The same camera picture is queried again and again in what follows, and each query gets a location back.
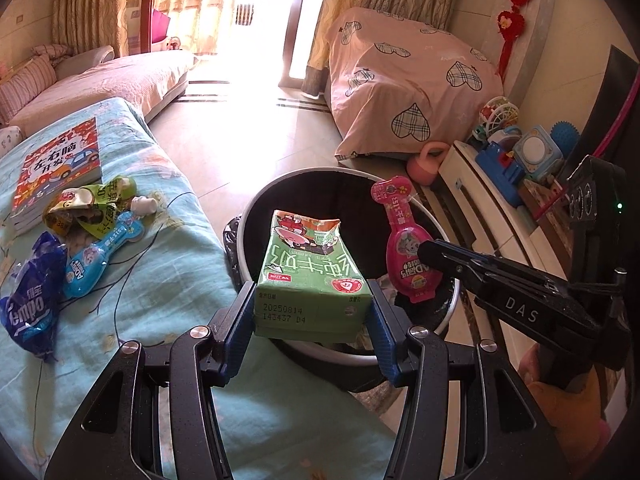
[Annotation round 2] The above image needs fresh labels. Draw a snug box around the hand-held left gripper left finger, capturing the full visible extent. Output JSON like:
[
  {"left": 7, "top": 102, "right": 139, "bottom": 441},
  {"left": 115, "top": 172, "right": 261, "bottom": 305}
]
[{"left": 44, "top": 280, "right": 258, "bottom": 480}]

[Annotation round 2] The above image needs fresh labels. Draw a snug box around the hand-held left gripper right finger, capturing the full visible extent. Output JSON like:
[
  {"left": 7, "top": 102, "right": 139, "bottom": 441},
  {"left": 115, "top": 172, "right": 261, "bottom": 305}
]
[{"left": 367, "top": 290, "right": 571, "bottom": 480}]

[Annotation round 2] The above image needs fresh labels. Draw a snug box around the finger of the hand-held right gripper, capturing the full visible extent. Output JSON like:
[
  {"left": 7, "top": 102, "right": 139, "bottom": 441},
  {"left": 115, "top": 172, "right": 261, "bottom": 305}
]
[
  {"left": 419, "top": 244, "right": 501, "bottom": 302},
  {"left": 425, "top": 239, "right": 568, "bottom": 293}
]

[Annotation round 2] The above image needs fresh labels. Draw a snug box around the pink bottle-shaped drink packet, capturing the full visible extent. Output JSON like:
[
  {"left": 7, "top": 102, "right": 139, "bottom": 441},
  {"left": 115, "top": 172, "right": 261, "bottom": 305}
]
[{"left": 371, "top": 176, "right": 448, "bottom": 303}]

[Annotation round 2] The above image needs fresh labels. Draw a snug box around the green milk carton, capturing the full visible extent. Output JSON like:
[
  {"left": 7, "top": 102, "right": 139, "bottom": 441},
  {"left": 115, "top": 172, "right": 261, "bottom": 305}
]
[{"left": 252, "top": 209, "right": 373, "bottom": 345}]

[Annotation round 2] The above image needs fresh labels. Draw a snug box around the round black trash bin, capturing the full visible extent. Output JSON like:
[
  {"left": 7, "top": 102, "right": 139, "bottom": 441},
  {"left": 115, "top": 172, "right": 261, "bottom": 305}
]
[{"left": 222, "top": 166, "right": 462, "bottom": 395}]

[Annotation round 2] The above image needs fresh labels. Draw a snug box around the person's right hand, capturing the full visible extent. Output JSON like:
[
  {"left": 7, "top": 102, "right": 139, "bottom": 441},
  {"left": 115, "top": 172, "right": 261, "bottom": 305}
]
[{"left": 517, "top": 347, "right": 613, "bottom": 461}]

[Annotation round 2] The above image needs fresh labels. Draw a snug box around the blue toy truck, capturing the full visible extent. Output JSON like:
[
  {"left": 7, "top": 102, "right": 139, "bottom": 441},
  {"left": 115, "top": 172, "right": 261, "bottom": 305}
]
[{"left": 475, "top": 142, "right": 526, "bottom": 206}]

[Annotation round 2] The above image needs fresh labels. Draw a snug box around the pink kettlebell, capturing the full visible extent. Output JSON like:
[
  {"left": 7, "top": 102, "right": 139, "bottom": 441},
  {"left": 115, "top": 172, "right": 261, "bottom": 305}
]
[{"left": 406, "top": 141, "right": 451, "bottom": 188}]

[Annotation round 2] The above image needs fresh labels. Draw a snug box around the white and blue toy cube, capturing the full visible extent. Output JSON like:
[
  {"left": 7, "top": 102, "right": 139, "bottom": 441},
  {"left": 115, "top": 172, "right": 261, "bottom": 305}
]
[{"left": 512, "top": 125, "right": 563, "bottom": 183}]

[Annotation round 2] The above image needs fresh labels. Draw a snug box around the blue spiky ball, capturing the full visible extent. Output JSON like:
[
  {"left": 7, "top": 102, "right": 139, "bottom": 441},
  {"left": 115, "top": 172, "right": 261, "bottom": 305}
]
[{"left": 550, "top": 120, "right": 581, "bottom": 158}]

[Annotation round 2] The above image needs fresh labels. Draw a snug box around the blue bottle-shaped drink packet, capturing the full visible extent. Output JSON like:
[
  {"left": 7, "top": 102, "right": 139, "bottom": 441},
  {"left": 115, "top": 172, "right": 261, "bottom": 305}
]
[{"left": 63, "top": 211, "right": 148, "bottom": 298}]

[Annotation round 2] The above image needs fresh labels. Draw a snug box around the pink hoop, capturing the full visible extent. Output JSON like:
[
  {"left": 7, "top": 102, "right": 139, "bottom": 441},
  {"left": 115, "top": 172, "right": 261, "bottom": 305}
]
[{"left": 592, "top": 80, "right": 638, "bottom": 158}]

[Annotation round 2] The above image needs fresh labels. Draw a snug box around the pink heart print cover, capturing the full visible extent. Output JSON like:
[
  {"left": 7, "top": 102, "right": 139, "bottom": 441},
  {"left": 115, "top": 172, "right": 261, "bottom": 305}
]
[{"left": 320, "top": 7, "right": 503, "bottom": 161}]

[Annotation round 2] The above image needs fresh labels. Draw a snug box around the green and yellow snack wrapper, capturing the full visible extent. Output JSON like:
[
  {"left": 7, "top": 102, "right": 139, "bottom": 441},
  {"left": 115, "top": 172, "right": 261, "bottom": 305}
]
[{"left": 42, "top": 175, "right": 138, "bottom": 238}]

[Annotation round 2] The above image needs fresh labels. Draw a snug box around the black television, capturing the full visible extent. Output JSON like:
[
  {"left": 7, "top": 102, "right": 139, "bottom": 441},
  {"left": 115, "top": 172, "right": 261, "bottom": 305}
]
[{"left": 560, "top": 45, "right": 640, "bottom": 186}]

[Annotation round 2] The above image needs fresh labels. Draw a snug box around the blue snack wrapper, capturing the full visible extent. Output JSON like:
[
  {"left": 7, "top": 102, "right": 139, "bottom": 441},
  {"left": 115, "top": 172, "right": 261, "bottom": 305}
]
[{"left": 0, "top": 231, "right": 68, "bottom": 363}]

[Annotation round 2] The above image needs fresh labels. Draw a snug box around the stack of picture books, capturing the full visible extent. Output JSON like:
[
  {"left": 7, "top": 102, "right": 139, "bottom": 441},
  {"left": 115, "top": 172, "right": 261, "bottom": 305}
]
[{"left": 10, "top": 116, "right": 103, "bottom": 233}]

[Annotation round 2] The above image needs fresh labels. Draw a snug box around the sofa with floral cover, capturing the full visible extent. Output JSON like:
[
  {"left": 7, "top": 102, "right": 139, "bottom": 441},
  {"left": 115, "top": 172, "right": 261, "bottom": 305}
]
[{"left": 0, "top": 45, "right": 198, "bottom": 128}]

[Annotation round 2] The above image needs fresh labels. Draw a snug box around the striped pink pillow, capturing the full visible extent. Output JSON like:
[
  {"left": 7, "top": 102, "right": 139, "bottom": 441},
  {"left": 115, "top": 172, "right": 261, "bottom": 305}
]
[{"left": 0, "top": 57, "right": 58, "bottom": 123}]

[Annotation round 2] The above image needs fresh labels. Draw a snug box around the plaid pillow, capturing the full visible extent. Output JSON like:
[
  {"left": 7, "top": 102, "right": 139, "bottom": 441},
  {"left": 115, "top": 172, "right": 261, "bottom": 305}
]
[{"left": 32, "top": 44, "right": 73, "bottom": 63}]

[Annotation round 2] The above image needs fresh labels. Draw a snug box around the red heart wall decoration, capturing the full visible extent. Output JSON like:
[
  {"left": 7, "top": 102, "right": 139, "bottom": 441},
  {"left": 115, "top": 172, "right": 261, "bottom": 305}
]
[{"left": 495, "top": 0, "right": 541, "bottom": 78}]

